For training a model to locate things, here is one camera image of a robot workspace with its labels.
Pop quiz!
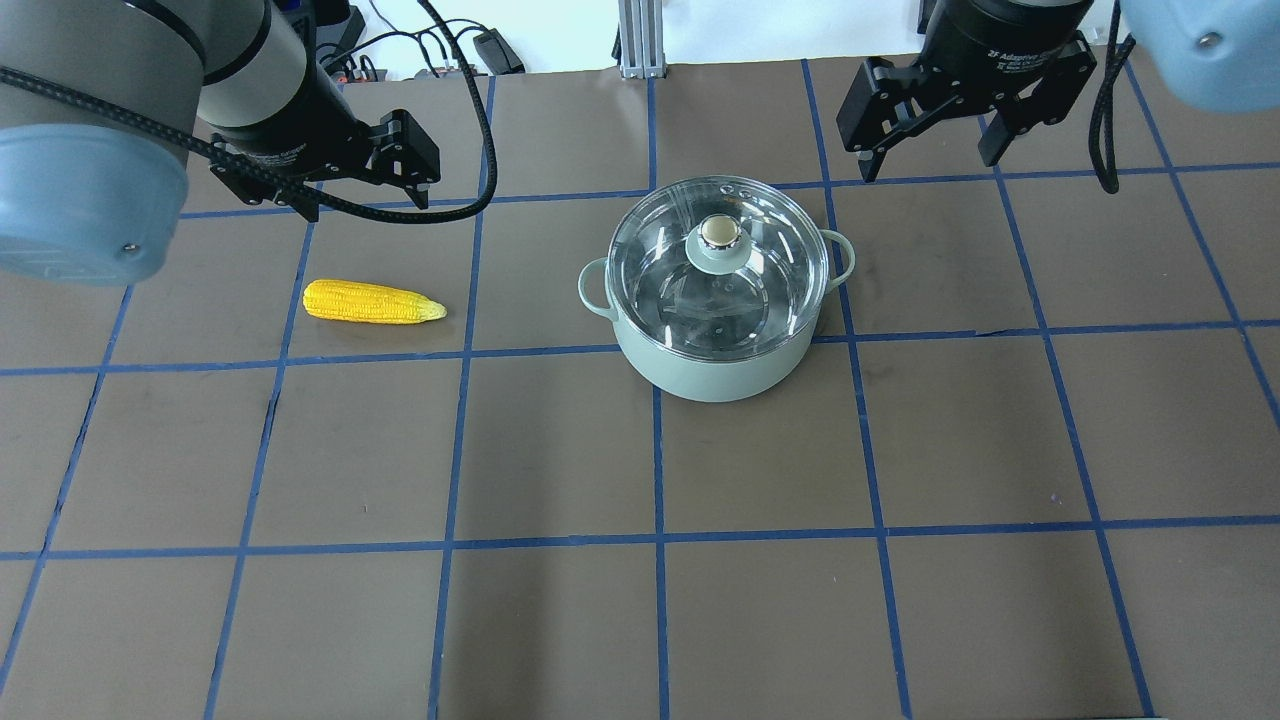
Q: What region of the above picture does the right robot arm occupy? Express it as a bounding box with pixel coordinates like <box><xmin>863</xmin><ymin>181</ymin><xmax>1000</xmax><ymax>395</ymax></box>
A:
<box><xmin>836</xmin><ymin>1</ymin><xmax>1279</xmax><ymax>193</ymax></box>

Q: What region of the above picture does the black braided right cable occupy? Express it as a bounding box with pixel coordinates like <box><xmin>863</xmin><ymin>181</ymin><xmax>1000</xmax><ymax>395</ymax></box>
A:
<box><xmin>1088</xmin><ymin>0</ymin><xmax>1137</xmax><ymax>195</ymax></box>

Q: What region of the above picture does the mint green pot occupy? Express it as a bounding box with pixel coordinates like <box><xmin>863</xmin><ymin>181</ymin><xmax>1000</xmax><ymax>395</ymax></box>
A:
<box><xmin>577</xmin><ymin>176</ymin><xmax>856</xmax><ymax>404</ymax></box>

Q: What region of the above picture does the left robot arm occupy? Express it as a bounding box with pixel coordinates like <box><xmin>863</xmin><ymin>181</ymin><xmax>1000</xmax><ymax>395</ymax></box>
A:
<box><xmin>1</xmin><ymin>1</ymin><xmax>442</xmax><ymax>286</ymax></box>

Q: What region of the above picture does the black power adapter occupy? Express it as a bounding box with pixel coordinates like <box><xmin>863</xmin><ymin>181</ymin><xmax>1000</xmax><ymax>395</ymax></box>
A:
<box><xmin>474</xmin><ymin>29</ymin><xmax>526</xmax><ymax>76</ymax></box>

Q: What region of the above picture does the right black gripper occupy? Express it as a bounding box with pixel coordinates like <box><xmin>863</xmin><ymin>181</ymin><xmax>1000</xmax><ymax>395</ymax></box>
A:
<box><xmin>836</xmin><ymin>1</ymin><xmax>1097</xmax><ymax>183</ymax></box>

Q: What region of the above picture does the glass pot lid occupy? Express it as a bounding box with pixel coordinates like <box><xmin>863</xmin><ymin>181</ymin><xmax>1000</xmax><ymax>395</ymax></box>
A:
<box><xmin>604</xmin><ymin>176</ymin><xmax>844</xmax><ymax>363</ymax></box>

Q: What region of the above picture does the yellow corn cob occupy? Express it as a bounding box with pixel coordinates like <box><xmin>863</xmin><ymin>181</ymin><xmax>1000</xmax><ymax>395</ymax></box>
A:
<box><xmin>301</xmin><ymin>278</ymin><xmax>448</xmax><ymax>325</ymax></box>

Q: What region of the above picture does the aluminium frame post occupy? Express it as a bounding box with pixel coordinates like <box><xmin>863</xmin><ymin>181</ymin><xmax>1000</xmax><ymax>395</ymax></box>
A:
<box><xmin>616</xmin><ymin>0</ymin><xmax>668</xmax><ymax>79</ymax></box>

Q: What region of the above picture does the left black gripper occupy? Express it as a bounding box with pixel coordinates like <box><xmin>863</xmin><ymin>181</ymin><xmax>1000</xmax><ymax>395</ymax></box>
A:
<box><xmin>209</xmin><ymin>38</ymin><xmax>442</xmax><ymax>222</ymax></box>

